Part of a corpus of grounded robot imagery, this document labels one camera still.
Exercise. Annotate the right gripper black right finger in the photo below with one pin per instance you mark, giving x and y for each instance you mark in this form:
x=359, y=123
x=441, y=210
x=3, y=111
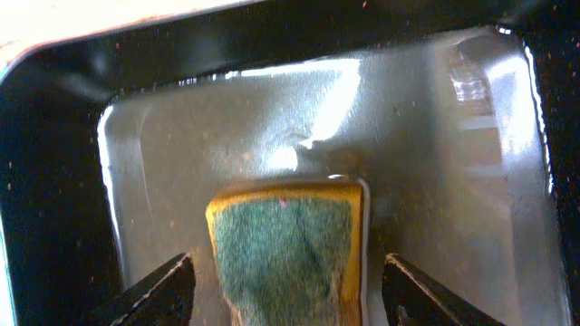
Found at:
x=412, y=297

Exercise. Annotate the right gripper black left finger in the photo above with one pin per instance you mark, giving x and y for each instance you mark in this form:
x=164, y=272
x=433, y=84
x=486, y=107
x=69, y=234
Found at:
x=164, y=297

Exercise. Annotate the green yellow sponge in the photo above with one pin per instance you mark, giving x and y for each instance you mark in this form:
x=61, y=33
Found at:
x=294, y=252

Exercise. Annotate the teal plastic tray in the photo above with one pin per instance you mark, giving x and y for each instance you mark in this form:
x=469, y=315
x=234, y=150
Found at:
x=8, y=317

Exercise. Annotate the black water tray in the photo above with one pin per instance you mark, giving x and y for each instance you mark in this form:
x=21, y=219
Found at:
x=462, y=118

